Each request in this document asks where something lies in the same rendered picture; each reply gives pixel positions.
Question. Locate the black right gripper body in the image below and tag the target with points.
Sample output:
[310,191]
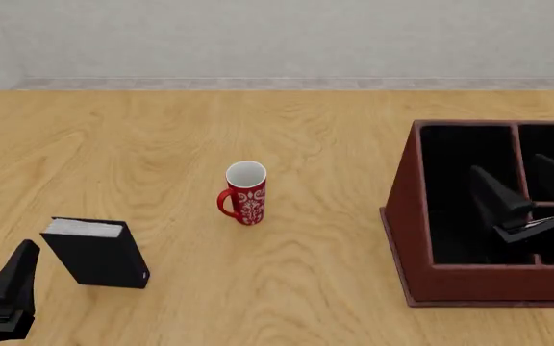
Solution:
[536,229]

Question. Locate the red patterned mug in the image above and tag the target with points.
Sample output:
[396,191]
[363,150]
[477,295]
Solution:
[250,207]

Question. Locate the red-brown desk caddy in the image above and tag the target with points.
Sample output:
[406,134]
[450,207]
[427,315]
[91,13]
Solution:
[474,284]

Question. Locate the black hardcover book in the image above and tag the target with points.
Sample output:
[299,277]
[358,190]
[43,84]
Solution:
[96,259]

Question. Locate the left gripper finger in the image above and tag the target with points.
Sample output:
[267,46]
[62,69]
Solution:
[15,281]

